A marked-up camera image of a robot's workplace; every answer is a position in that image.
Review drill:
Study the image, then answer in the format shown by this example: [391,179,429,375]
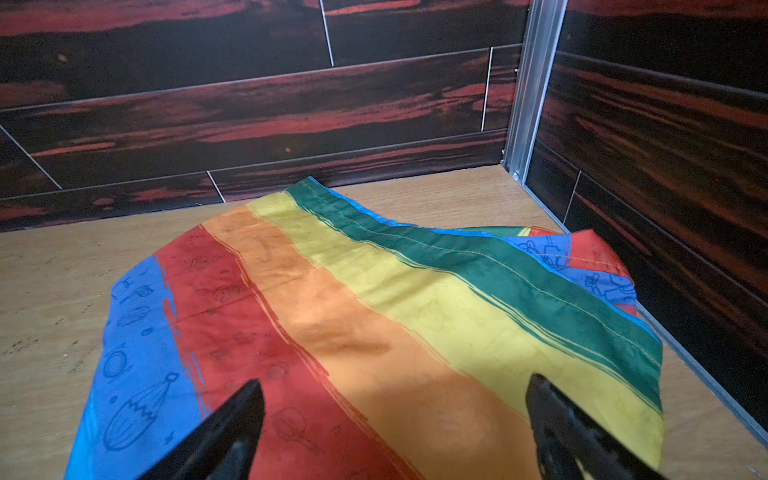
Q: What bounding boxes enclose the aluminium corner post right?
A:
[503,0,568,186]

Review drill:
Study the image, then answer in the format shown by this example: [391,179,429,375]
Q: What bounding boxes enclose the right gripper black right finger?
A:
[526,373,665,480]

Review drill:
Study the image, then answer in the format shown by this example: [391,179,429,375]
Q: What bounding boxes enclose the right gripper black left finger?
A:
[141,379,266,480]

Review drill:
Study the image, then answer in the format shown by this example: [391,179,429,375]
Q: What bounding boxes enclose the rainbow striped kids jacket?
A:
[65,178,664,479]

